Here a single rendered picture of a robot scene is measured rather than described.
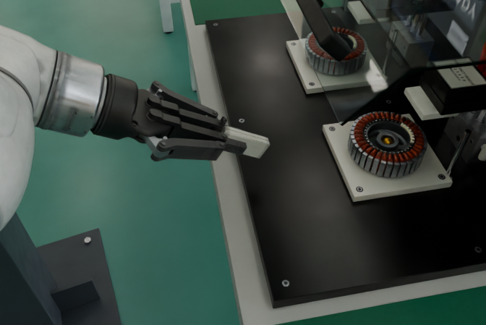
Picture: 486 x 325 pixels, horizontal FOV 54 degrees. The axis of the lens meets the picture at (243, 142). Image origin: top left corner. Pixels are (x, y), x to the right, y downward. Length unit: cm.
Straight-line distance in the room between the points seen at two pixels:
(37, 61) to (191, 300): 105
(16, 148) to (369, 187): 48
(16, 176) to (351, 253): 43
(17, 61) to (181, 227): 116
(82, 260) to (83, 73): 109
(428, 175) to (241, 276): 31
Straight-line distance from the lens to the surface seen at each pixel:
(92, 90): 55
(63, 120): 56
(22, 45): 55
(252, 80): 89
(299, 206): 69
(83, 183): 180
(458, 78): 71
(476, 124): 80
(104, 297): 151
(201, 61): 97
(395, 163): 71
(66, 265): 160
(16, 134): 43
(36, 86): 53
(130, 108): 57
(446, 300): 68
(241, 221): 70
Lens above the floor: 132
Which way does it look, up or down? 46 degrees down
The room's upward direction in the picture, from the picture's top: straight up
